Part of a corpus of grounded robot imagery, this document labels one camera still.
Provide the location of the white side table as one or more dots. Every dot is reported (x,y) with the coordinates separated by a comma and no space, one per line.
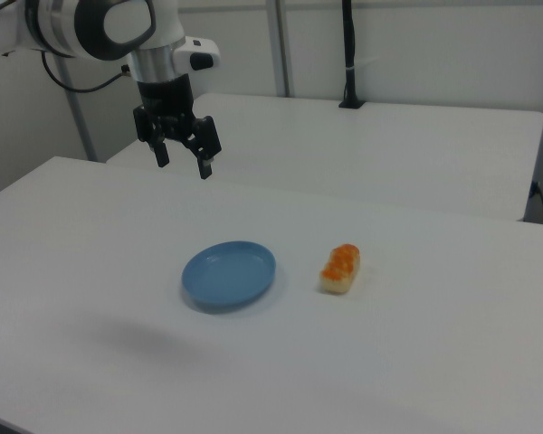
(344,153)

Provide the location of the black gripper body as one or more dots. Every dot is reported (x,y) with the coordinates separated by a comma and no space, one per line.
(165,97)

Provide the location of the bread with orange topping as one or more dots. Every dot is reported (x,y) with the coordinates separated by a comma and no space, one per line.
(339,271)

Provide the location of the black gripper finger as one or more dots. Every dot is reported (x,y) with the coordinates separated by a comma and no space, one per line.
(161,153)
(207,144)

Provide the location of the black camera pole with clamp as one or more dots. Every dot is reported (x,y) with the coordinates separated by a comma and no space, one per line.
(350,45)

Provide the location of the blue round plate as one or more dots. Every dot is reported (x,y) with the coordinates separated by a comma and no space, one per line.
(226,280)

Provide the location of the grey metal frame post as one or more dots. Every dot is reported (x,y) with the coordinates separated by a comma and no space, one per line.
(79,122)
(288,45)

